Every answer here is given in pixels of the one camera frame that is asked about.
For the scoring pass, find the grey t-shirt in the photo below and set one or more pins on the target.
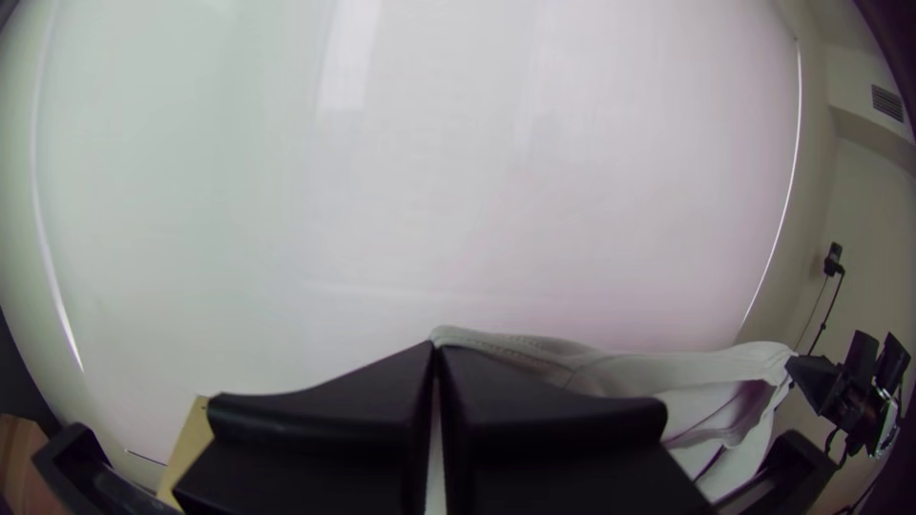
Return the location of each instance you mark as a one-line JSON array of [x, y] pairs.
[[687, 386]]

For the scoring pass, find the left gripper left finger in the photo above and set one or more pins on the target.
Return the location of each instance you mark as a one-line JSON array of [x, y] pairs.
[[322, 443]]

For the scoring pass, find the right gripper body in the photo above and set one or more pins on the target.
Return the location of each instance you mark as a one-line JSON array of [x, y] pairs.
[[862, 400]]

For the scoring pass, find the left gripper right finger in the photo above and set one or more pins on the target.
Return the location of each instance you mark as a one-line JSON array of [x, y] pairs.
[[558, 458]]

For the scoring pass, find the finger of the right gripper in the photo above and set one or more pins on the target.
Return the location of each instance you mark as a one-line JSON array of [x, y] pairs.
[[812, 383]]

